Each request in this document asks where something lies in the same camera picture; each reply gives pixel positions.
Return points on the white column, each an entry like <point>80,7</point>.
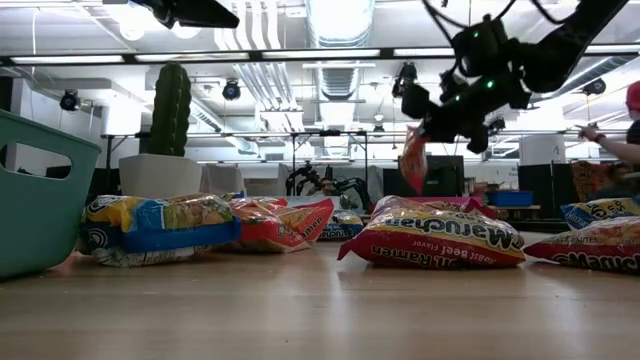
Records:
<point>542,150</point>

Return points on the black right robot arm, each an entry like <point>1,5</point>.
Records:
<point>575,40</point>

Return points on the orange patterned cloth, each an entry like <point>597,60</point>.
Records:
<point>592,180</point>

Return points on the black cabinet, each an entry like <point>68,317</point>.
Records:
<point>550,192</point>

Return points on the green cactus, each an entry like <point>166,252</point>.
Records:
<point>170,110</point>

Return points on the silver ventilation duct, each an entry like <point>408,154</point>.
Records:
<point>340,80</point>

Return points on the person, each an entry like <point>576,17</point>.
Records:
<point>635,135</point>

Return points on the person's forearm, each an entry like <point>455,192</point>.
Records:
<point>620,148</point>

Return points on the blue storage bin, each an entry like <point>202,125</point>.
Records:
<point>510,198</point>

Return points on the red Maruchan ramen pack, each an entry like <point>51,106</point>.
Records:
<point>260,232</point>
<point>590,247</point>
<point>430,240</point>

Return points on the white draped cloth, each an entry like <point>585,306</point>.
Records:
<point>222,180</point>

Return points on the wooden shelf board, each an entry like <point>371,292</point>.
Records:
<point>515,207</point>

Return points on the person's hand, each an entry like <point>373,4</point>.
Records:
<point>590,132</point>

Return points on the orange Maruchan ramen pack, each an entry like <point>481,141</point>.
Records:
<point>475,207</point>
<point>414,162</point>
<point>312,220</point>

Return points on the blue Maruchan ramen pack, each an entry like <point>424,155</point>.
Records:
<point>236,195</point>
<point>600,211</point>
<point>342,225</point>
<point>160,225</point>

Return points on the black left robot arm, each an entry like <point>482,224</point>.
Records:
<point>195,12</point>

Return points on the black ceiling spotlight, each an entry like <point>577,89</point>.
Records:
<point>70,100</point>
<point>231,90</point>
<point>595,86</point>
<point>405,75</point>
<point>496,125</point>

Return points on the white LED light strip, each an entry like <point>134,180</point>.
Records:
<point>190,57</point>
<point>610,49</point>
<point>65,59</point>
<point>425,51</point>
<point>320,53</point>

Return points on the dark low cabinet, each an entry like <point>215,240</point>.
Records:
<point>105,182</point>

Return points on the black overhead beam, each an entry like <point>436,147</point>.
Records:
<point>129,58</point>

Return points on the small black robot arm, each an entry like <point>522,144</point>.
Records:
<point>350,187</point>

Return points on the teal plastic bin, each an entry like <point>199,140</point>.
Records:
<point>45,215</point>

